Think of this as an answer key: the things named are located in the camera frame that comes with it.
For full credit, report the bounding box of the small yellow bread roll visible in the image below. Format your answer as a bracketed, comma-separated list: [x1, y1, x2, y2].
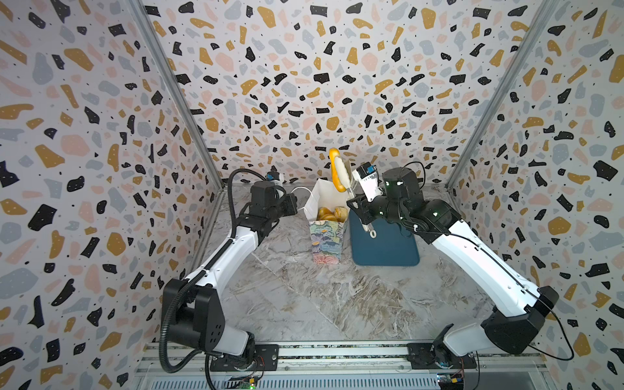
[317, 207, 338, 222]

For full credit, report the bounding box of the floral paper bag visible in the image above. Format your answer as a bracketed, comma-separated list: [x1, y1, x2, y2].
[298, 179, 348, 265]

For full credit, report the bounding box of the twisted bread stick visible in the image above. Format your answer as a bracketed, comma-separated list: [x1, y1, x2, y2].
[329, 148, 350, 193]

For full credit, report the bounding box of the round bun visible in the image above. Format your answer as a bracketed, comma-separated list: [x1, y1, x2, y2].
[334, 206, 349, 223]

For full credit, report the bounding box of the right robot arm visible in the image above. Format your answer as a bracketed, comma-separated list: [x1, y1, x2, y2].
[346, 162, 559, 365]

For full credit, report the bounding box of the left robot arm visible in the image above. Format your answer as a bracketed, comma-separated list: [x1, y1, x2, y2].
[159, 180, 297, 372]

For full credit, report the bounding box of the teal tray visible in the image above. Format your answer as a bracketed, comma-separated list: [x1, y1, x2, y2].
[349, 211, 420, 267]

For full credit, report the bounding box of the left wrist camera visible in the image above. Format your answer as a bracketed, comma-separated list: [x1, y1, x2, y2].
[266, 169, 283, 185]

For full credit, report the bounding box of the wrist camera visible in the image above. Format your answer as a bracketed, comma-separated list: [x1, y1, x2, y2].
[266, 169, 283, 185]
[354, 162, 382, 202]

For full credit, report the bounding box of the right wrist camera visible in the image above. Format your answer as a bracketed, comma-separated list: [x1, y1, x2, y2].
[354, 162, 382, 202]

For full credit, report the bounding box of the black corrugated cable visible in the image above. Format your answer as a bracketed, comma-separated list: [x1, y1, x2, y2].
[158, 167, 269, 375]

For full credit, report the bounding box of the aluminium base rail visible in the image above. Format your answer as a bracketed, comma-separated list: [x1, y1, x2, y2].
[129, 341, 557, 389]

